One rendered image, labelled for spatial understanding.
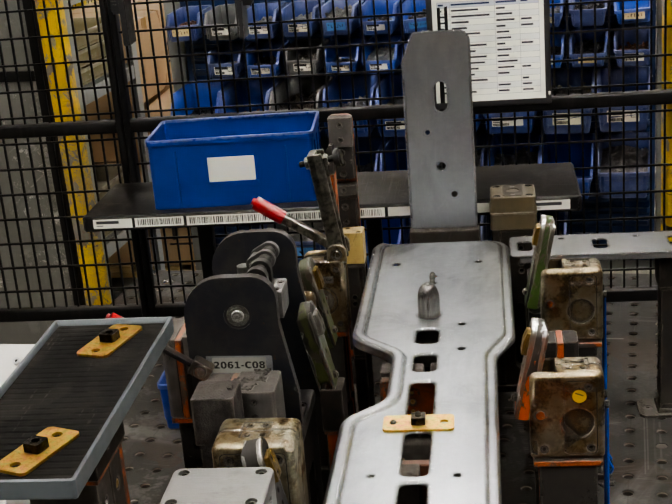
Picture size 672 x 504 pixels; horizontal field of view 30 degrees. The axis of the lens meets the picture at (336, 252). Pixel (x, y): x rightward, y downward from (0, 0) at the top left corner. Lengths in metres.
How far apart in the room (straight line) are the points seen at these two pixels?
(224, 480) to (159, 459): 0.95
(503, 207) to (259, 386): 0.80
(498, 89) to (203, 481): 1.36
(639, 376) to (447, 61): 0.67
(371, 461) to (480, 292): 0.52
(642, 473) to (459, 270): 0.42
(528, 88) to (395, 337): 0.80
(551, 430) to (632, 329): 0.99
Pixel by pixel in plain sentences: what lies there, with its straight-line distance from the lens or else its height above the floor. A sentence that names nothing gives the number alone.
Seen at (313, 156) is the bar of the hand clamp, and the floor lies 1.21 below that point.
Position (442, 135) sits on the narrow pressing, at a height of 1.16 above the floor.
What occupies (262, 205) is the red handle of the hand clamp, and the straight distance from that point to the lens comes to 1.90.
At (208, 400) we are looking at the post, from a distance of 1.38.
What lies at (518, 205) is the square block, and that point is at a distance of 2.13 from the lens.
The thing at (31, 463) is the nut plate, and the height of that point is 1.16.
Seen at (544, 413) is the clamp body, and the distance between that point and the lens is 1.52.
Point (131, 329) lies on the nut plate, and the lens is 1.42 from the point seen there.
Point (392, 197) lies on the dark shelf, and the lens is 2.26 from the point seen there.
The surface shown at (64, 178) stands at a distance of 3.81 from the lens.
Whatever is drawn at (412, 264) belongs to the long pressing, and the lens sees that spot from 2.00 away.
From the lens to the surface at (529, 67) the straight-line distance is 2.38.
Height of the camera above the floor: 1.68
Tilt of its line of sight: 19 degrees down
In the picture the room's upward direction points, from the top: 5 degrees counter-clockwise
